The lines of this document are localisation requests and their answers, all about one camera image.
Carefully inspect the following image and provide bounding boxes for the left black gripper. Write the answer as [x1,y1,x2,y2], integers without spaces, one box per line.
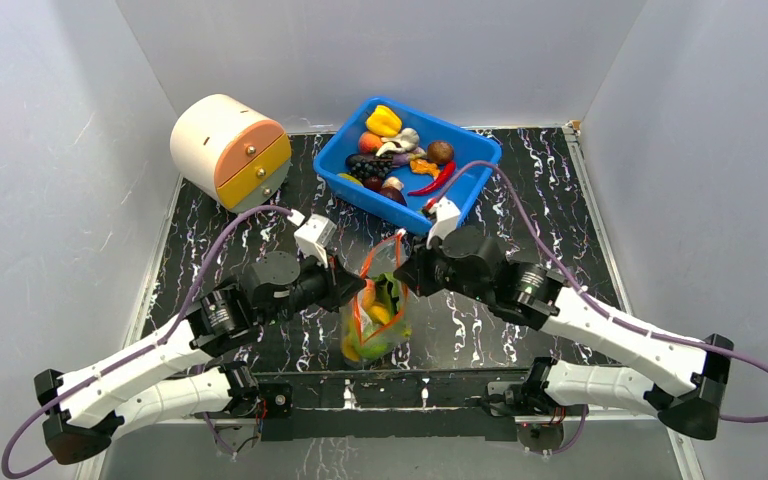
[260,246,367,328]

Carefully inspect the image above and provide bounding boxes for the green toy leaf vegetable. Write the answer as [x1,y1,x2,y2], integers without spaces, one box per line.
[374,273,403,317]

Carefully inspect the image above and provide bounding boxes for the red toy chili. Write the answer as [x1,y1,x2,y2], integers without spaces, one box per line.
[407,160,457,197]

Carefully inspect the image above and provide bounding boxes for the clear orange zip bag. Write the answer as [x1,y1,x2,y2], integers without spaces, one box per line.
[340,229,412,369]

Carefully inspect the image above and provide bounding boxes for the light green toy fruit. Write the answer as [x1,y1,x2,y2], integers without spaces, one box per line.
[356,334,395,361]

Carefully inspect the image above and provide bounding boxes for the toy peach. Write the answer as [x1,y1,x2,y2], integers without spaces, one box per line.
[359,279,377,311]
[358,131,383,154]

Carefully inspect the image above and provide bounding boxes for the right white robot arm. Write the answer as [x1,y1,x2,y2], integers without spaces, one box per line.
[394,227,733,440]

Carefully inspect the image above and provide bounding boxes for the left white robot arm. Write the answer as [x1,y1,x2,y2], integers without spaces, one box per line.
[34,251,366,465]

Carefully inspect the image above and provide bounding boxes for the orange toy food piece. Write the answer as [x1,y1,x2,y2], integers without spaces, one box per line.
[409,159,441,180]

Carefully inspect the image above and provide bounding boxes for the dark red toy onion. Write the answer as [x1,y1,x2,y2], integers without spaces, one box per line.
[379,187,407,206]

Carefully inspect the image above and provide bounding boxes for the blue plastic bin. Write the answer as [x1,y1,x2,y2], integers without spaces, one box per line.
[313,97,502,235]

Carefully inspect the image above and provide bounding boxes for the toy mushroom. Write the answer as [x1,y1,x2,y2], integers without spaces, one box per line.
[382,176,404,191]

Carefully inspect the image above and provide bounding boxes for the brown toy kiwi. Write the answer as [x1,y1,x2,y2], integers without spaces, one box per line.
[426,140,455,165]

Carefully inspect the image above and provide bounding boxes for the dark red toy plum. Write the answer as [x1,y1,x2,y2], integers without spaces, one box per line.
[363,176,383,192]

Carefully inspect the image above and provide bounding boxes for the yellow green toy mango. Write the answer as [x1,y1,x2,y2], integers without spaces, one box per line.
[338,173,363,186]

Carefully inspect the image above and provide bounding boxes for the round cream drawer cabinet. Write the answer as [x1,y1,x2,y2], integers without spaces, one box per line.
[169,94,292,213]

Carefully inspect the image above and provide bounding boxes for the dark purple toy grapes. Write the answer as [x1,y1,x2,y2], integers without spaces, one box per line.
[345,153,396,183]

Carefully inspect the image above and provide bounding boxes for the yellow toy bell pepper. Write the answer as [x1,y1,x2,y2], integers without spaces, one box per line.
[365,104,403,137]

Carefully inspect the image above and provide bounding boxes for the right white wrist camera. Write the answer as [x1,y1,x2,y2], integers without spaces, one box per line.
[425,196,461,249]

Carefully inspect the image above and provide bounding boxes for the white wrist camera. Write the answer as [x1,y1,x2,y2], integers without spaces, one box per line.
[425,196,461,249]
[294,214,337,268]

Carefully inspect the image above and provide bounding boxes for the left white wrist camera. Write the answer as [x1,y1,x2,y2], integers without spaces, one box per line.
[294,214,337,268]

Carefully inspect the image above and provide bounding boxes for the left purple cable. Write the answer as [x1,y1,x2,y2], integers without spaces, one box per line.
[0,205,306,480]

